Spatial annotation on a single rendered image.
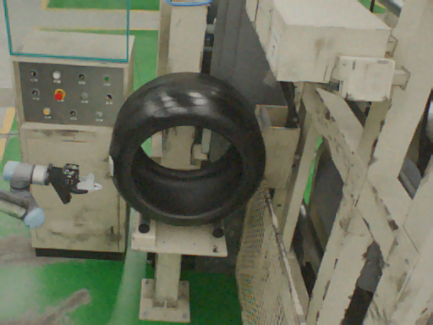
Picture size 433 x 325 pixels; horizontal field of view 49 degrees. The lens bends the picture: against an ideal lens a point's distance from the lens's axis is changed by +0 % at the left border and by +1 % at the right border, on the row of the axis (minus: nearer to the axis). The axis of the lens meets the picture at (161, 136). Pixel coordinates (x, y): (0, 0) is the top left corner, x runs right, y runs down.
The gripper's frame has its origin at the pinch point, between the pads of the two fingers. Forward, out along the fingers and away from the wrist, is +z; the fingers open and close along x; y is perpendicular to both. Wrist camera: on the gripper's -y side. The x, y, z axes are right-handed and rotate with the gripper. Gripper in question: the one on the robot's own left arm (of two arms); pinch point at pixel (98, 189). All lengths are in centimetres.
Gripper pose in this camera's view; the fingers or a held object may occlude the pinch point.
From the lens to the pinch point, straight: 183.4
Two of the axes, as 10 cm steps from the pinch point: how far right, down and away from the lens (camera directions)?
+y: 1.7, -8.4, -5.1
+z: 9.8, 1.6, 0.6
